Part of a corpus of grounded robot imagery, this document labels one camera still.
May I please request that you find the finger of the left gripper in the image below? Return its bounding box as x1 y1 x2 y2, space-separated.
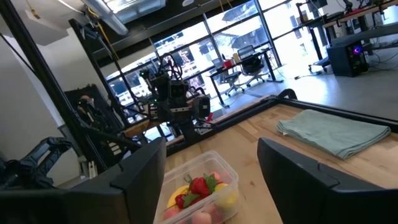
193 95 212 121
149 101 165 123

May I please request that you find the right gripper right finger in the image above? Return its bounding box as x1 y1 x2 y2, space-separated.
257 138 398 224

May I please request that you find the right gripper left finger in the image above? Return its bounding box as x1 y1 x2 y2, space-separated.
0 137 167 224

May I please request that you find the yellow toy banana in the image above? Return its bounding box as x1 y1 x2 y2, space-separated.
167 185 190 208

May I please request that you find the red toy strawberry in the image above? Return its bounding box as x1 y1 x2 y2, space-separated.
189 173 218 197
174 193 200 210

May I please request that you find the yellow toy lemon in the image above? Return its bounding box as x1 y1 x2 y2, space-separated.
214 182 239 209

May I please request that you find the black office chair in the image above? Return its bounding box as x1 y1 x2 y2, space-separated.
238 45 265 88
222 70 246 97

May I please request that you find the clear plastic container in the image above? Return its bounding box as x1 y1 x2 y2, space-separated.
154 150 240 224

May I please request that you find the black office desk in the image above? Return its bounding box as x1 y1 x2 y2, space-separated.
208 46 284 106

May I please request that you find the person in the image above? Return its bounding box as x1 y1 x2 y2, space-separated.
76 95 105 125

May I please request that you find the teal folded cloth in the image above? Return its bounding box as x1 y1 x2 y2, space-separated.
275 109 392 161

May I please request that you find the white overhead light bar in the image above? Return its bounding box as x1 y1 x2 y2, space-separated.
81 0 129 36

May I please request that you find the black computer tower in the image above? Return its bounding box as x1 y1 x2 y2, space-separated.
326 40 370 78

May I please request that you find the grey background desk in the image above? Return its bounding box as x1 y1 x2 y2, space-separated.
295 0 398 72

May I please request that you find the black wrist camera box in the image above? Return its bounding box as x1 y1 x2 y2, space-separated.
169 79 190 108

